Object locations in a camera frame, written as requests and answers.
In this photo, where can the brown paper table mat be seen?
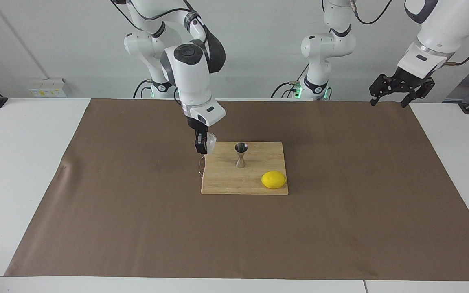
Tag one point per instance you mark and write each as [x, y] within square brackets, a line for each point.
[136, 224]

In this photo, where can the steel double jigger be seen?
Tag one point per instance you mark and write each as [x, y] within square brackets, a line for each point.
[241, 162]

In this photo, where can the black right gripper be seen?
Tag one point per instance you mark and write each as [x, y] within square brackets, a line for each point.
[198, 124]

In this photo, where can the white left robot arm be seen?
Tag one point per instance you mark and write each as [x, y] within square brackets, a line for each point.
[442, 24]

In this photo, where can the wooden cutting board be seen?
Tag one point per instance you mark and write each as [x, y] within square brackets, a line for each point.
[226, 179]

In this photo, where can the small clear glass cup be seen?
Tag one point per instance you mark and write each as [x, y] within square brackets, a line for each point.
[213, 142]

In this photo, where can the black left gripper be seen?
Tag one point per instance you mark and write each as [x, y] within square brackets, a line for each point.
[407, 78]

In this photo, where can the yellow lemon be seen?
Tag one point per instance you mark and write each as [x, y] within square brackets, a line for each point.
[274, 180]

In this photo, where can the white wall socket box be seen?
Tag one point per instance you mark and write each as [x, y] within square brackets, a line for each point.
[47, 87]

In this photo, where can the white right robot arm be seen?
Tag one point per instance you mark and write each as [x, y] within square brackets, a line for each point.
[189, 81]

